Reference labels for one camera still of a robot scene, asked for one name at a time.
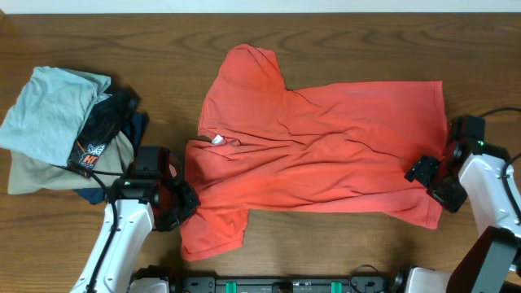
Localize orange red t-shirt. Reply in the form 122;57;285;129
181;44;448;261

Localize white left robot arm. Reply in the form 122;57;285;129
72;177;200;293

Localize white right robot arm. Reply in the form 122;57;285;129
403;138;520;293

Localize navy blue folded garment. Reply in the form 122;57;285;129
74;112;150;205

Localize black shirt with orange print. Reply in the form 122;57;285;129
66;85;139;177

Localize beige folded shirt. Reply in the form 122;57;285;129
7;132;134;195

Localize light blue folded shirt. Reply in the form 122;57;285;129
1;66;112;166

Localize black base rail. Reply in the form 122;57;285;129
127;265;405;293

